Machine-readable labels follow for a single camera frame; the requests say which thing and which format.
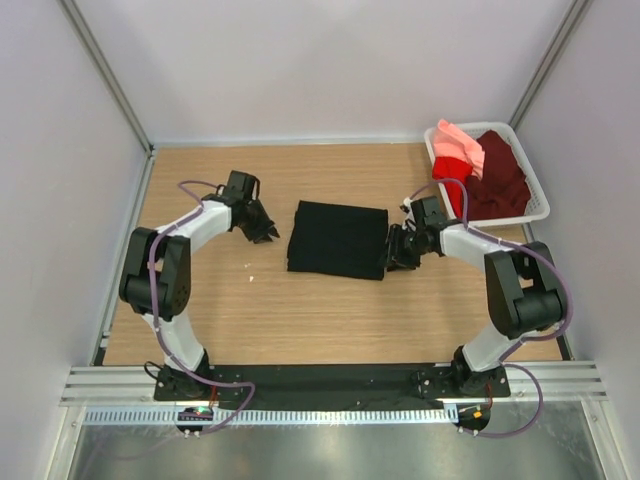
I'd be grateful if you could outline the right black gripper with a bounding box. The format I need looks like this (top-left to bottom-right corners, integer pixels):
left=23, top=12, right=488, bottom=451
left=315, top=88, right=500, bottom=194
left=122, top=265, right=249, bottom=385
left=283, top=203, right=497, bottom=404
left=377, top=223, right=431, bottom=272

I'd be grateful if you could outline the black t shirt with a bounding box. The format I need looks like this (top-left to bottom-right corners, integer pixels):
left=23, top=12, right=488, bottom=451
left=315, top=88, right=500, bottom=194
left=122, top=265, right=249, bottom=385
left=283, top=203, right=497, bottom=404
left=287, top=201, right=389, bottom=281

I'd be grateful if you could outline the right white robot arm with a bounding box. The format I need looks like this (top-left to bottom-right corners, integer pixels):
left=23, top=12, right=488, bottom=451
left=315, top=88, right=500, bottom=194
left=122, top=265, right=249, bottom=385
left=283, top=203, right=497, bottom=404
left=382, top=196, right=570, bottom=396

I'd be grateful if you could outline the red t shirt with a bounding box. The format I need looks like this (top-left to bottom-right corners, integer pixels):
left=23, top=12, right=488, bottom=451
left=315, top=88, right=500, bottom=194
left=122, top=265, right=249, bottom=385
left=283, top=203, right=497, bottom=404
left=432, top=156, right=472, bottom=218

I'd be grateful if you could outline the pink t shirt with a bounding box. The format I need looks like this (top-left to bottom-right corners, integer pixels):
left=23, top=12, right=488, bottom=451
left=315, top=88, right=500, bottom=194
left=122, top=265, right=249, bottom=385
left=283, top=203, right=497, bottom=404
left=432, top=119, right=485, bottom=179

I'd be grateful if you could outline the maroon t shirt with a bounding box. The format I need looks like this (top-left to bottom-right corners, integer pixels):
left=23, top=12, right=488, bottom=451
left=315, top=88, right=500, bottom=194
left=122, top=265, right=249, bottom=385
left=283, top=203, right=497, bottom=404
left=465, top=130, right=531, bottom=221

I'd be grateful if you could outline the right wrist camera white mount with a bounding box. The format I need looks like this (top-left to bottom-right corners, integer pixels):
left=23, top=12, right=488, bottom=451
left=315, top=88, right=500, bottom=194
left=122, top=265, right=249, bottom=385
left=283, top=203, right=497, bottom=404
left=400, top=197, right=412, bottom=212

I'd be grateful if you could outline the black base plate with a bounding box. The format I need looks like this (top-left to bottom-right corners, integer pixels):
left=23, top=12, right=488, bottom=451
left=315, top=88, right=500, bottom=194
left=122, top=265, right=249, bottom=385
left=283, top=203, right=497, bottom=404
left=144, top=362, right=511, bottom=410

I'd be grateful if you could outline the white slotted cable duct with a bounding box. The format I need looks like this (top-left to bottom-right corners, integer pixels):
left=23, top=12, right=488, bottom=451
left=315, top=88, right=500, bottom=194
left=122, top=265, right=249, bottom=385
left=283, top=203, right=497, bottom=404
left=83, top=406, right=458, bottom=427

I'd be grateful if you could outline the left aluminium frame post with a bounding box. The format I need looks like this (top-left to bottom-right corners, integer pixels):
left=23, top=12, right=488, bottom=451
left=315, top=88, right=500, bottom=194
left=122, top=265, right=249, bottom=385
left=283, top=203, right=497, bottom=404
left=56, top=0, right=154, bottom=157

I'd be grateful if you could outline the aluminium frame post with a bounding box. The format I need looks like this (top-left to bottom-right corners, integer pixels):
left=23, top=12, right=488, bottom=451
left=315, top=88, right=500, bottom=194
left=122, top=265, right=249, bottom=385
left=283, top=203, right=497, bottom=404
left=508, top=0, right=593, bottom=130
left=56, top=0, right=154, bottom=157

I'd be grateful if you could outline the aluminium front rail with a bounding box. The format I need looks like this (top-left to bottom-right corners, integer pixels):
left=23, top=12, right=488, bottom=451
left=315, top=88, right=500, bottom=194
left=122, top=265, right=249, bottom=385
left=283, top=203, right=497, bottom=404
left=61, top=361, right=608, bottom=405

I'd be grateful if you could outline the right aluminium frame post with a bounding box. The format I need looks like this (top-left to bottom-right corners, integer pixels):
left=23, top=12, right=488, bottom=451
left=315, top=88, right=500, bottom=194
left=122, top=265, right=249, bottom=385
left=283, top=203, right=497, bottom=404
left=508, top=0, right=593, bottom=130

